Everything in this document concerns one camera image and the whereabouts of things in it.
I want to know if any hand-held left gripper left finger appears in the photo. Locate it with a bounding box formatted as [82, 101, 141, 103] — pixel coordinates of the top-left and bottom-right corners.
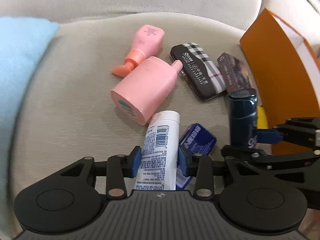
[59, 146, 143, 199]

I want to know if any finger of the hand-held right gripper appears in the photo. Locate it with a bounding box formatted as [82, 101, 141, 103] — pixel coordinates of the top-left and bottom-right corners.
[221, 145, 320, 171]
[251, 117, 320, 153]

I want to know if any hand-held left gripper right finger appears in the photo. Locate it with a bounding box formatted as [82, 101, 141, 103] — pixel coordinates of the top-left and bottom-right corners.
[178, 147, 275, 198]

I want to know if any white tube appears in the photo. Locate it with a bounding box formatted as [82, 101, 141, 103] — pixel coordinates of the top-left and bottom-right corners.
[135, 111, 180, 192]

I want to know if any navy blue bottle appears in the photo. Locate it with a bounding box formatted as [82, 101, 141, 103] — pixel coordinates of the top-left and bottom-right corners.
[227, 89, 258, 149]

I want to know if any orange cardboard box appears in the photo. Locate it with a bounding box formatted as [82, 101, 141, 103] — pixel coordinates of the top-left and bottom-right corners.
[239, 8, 320, 155]

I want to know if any large pink bottle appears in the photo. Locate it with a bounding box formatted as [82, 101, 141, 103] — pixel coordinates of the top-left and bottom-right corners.
[111, 56, 183, 125]

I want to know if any yellow object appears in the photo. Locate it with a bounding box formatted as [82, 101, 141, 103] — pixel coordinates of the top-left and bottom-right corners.
[256, 104, 269, 129]

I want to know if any blue tin box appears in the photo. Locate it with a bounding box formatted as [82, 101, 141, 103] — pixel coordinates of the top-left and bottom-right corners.
[175, 123, 217, 190]

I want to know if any dark brown printed box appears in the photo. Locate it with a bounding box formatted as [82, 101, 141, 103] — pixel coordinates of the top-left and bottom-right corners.
[216, 52, 255, 94]

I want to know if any black plaid case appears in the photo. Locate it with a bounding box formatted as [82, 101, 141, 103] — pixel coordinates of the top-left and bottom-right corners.
[170, 42, 227, 102]

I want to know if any beige sofa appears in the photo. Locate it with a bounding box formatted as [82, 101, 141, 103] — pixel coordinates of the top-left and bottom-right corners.
[0, 0, 320, 234]

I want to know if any small pink pump bottle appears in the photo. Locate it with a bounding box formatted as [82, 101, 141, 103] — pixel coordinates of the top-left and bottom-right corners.
[112, 25, 165, 77]

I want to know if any light blue pillow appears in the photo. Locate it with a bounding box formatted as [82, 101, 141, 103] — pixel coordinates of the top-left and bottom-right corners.
[0, 16, 60, 198]

